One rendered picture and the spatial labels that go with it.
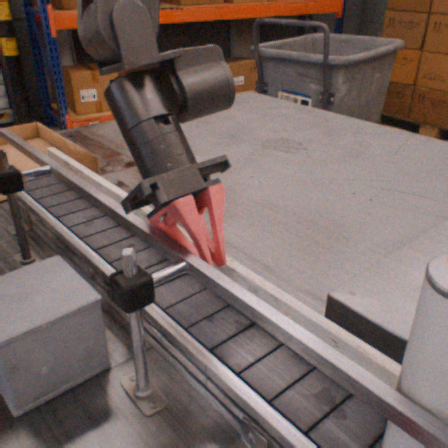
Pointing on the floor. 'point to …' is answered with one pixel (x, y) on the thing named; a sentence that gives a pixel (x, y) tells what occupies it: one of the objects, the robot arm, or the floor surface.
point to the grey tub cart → (326, 69)
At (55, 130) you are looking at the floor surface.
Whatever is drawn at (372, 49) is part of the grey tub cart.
